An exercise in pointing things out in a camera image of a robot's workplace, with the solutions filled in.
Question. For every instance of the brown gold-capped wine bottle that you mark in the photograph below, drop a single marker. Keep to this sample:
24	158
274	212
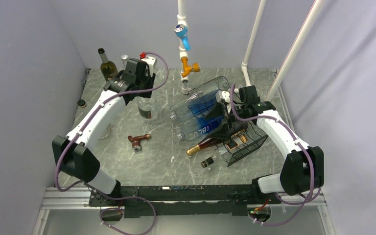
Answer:
206	143

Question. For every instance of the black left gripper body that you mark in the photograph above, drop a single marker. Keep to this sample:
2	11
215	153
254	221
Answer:
146	82

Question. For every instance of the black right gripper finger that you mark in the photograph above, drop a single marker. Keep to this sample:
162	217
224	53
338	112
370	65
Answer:
222	132
217	112

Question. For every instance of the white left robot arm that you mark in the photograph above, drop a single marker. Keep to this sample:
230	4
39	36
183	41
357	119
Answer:
73	153

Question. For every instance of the clear blue bottle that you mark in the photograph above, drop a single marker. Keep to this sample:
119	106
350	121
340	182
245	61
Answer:
199	100
197	128

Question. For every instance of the clear blue bottle lower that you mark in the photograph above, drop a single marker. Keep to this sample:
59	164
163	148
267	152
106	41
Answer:
197	128

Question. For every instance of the white PVC pipe frame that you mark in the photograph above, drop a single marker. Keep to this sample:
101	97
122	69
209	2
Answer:
182	19

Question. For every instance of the round clear flask bottle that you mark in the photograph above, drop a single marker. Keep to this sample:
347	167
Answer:
82	104

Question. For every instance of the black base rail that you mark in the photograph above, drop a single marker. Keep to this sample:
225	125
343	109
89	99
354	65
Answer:
140	201

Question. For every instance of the clear bottle dark label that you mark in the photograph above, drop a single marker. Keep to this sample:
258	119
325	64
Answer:
124	59

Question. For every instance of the white diagonal pole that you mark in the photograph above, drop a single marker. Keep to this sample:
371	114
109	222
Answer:
307	25

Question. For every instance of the clear flat black-capped bottle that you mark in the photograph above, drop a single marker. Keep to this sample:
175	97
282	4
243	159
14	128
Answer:
222	154

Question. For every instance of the black wire wine rack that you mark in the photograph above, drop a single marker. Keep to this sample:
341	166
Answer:
249	138

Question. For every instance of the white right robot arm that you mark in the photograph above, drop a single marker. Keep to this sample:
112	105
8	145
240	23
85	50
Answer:
303	166

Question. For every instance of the orange pipe valve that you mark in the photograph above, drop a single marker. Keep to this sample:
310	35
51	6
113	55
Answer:
187	69

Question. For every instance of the clear blue bottle upper left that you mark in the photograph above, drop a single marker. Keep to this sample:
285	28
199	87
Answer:
199	100

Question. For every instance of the dark green wine bottle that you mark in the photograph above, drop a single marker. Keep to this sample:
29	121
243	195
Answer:
107	67

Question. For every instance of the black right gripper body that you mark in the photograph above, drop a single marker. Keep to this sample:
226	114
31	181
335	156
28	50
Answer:
240	110

